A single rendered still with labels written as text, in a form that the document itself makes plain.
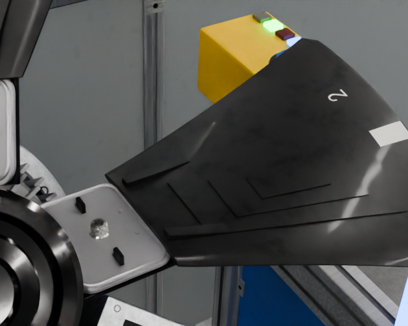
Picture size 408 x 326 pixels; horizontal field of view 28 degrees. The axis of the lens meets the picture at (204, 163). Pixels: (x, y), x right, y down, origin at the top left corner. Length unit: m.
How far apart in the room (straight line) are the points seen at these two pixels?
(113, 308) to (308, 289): 0.43
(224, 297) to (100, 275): 0.75
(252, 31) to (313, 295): 0.33
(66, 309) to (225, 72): 0.55
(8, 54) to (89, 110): 0.92
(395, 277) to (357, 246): 1.67
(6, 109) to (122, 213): 0.11
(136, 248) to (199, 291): 1.36
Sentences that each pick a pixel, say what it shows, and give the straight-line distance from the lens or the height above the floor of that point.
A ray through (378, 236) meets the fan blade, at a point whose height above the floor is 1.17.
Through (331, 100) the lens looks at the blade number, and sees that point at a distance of 0.65.
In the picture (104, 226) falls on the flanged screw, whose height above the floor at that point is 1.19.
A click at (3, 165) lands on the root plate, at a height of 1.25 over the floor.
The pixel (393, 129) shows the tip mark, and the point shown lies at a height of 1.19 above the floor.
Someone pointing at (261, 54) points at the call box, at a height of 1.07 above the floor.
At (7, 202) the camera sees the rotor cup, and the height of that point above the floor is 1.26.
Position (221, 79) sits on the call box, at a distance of 0.98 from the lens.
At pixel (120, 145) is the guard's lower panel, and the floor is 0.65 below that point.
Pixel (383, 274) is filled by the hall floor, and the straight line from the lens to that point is 2.23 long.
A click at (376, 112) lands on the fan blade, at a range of 0.65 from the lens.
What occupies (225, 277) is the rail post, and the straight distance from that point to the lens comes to 1.22.
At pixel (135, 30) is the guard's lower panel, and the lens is 1.37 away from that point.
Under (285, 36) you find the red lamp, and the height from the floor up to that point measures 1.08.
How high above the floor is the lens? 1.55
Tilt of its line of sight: 38 degrees down
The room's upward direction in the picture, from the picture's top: 3 degrees clockwise
